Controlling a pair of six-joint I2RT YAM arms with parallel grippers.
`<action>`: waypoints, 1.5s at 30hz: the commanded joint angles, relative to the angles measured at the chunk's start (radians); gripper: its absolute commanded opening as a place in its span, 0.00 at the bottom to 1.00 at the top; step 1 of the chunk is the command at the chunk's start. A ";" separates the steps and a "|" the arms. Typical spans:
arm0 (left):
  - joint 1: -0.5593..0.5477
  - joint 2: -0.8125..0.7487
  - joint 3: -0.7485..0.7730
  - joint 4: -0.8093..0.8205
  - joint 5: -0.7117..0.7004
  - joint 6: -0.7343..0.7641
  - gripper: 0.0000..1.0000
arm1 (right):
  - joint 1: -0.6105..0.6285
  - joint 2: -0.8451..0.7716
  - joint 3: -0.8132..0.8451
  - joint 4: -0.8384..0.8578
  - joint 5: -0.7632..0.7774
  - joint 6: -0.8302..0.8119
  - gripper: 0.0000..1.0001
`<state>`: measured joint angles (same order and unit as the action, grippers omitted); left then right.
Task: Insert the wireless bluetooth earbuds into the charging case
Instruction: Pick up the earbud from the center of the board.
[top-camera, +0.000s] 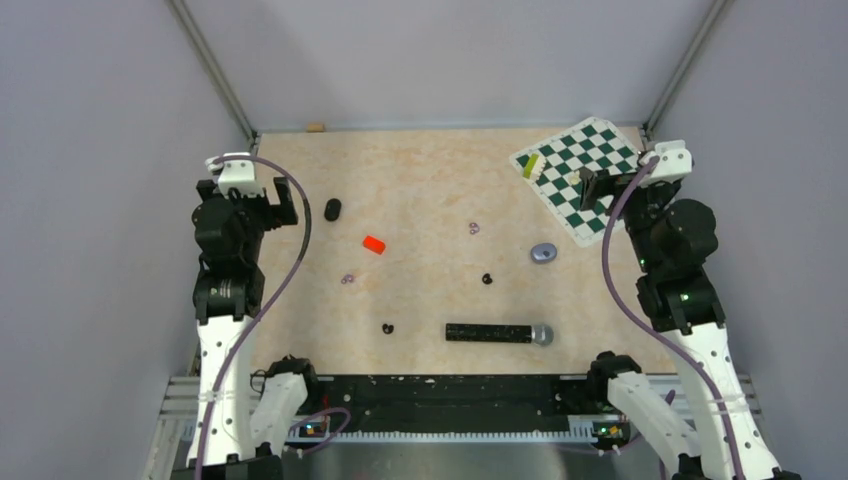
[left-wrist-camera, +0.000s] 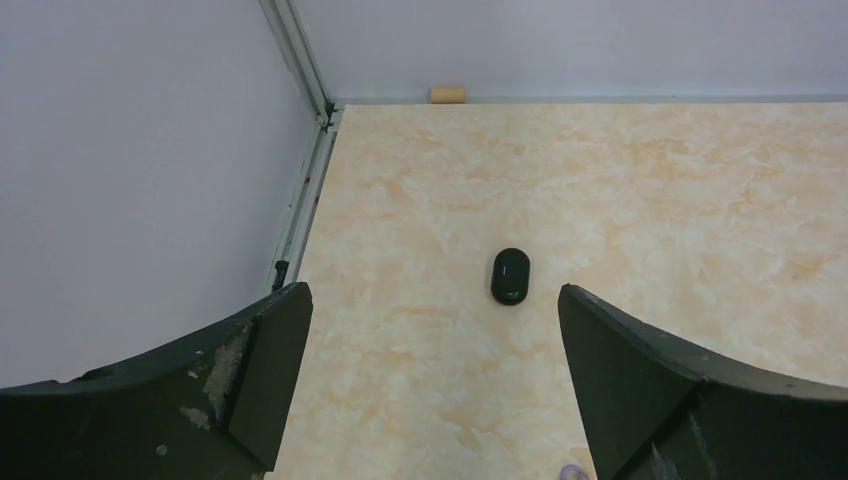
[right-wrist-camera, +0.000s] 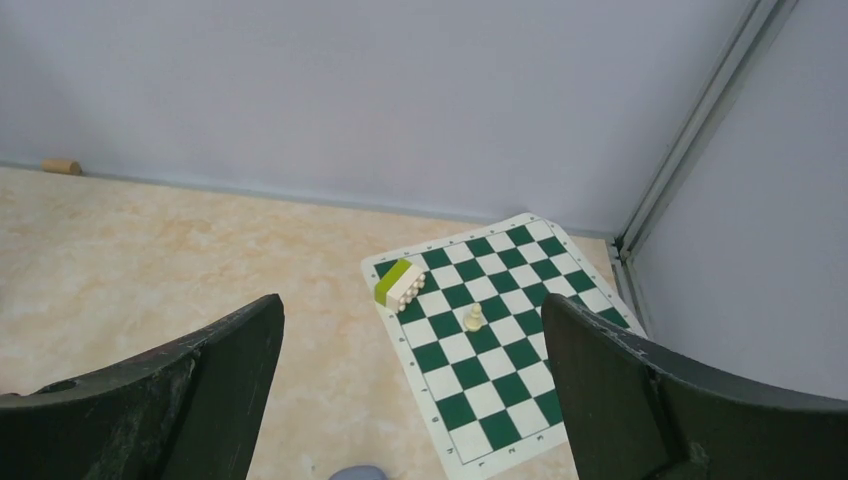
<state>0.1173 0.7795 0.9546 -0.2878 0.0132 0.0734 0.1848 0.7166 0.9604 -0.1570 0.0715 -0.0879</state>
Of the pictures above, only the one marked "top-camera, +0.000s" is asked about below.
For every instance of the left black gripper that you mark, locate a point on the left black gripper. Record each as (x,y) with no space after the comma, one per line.
(277,214)

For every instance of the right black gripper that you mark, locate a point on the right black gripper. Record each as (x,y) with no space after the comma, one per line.
(600,182)

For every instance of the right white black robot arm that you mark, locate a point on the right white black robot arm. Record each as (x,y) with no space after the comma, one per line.
(671,239)

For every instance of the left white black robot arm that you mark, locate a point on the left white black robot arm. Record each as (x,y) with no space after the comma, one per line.
(233,439)

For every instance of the grey oval charging case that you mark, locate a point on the grey oval charging case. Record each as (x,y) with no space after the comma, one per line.
(543,253)

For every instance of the green white chessboard mat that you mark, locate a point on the green white chessboard mat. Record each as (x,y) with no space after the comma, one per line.
(594,143)

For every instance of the green white block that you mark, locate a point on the green white block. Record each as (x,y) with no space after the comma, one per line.
(530,167)

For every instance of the red rectangular block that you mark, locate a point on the red rectangular block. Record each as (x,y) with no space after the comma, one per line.
(374,245)

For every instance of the black microphone silver head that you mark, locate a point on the black microphone silver head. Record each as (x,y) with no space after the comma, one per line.
(539,334)

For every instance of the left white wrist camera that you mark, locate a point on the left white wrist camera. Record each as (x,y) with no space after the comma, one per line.
(234,172)

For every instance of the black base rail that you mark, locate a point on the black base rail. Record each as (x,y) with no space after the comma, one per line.
(456,404)

